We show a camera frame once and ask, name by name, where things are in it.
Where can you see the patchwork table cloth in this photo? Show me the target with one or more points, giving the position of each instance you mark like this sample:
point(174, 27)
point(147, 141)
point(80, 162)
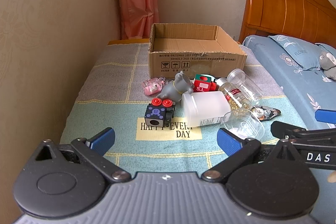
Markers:
point(151, 135)

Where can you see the wooden headboard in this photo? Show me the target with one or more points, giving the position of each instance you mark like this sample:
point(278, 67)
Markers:
point(310, 20)

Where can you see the tall clear plastic jar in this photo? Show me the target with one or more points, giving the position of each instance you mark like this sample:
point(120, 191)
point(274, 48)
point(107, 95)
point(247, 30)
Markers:
point(246, 85)

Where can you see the black foil snack packet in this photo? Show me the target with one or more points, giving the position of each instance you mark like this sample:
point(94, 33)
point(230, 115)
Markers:
point(265, 113)

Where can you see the jar of gold beads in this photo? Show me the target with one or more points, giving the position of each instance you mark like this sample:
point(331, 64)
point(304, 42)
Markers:
point(232, 100)

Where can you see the brown cardboard box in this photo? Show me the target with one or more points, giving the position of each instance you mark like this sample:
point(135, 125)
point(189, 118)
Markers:
point(193, 49)

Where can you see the short clear jar red label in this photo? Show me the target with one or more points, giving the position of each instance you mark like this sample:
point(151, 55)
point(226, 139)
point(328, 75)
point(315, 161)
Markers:
point(244, 124)

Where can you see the pink keychain charm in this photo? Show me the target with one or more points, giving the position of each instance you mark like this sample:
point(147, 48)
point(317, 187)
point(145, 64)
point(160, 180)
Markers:
point(154, 85)

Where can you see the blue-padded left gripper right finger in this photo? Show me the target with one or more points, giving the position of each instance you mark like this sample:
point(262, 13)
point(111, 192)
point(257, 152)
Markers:
point(240, 152)

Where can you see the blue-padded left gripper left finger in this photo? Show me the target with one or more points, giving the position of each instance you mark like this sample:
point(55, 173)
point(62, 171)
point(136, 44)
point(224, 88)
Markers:
point(92, 151)

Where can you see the red cube toy truck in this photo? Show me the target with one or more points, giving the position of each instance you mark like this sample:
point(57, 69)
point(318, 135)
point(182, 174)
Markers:
point(204, 83)

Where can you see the person's right hand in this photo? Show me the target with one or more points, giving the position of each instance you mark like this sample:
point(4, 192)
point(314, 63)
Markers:
point(332, 177)

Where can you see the white frosted plastic bottle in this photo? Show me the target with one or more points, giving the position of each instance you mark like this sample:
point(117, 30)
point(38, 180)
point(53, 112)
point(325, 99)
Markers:
point(204, 108)

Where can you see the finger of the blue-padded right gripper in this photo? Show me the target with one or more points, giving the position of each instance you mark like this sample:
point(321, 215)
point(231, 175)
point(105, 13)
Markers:
point(282, 130)
point(326, 116)

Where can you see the blue floral pillow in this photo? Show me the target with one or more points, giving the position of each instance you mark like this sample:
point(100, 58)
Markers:
point(304, 53)

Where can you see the grey cat figurine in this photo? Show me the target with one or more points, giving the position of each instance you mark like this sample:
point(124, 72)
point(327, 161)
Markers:
point(173, 90)

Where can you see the blue black toy truck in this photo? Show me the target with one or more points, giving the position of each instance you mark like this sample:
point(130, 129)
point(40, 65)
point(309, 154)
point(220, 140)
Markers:
point(159, 113)

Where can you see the grey plush toy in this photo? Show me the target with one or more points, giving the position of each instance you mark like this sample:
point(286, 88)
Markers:
point(328, 65)

